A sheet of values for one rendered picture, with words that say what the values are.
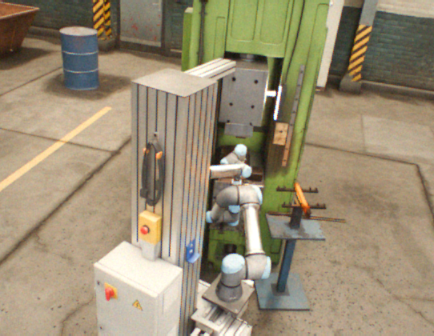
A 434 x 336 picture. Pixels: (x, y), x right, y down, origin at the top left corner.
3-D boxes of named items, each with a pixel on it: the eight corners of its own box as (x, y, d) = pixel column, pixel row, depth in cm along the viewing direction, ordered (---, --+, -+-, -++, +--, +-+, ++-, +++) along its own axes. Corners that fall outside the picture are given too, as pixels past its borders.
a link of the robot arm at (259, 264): (241, 282, 237) (231, 190, 260) (267, 281, 240) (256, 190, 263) (247, 278, 227) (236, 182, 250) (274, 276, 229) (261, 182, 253)
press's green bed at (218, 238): (248, 278, 369) (256, 234, 346) (205, 273, 369) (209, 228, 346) (249, 237, 417) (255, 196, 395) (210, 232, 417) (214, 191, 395)
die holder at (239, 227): (256, 234, 346) (264, 186, 324) (209, 229, 346) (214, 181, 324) (255, 196, 395) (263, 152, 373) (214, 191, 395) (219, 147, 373)
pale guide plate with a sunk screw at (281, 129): (284, 145, 327) (288, 124, 319) (272, 143, 327) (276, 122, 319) (284, 144, 329) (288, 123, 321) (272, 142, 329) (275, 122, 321)
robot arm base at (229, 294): (235, 306, 232) (236, 293, 228) (210, 294, 238) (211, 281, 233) (247, 289, 244) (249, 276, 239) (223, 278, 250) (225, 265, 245)
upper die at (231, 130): (251, 138, 312) (253, 126, 308) (223, 134, 313) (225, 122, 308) (251, 115, 349) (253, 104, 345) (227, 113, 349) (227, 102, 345)
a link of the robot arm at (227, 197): (219, 202, 243) (206, 227, 287) (238, 202, 245) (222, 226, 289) (217, 182, 248) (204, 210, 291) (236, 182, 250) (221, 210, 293)
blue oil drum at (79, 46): (89, 93, 704) (86, 37, 661) (56, 86, 714) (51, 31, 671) (106, 82, 754) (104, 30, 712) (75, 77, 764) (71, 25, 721)
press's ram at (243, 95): (272, 128, 308) (281, 73, 288) (218, 122, 308) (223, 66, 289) (270, 106, 345) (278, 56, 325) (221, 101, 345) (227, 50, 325)
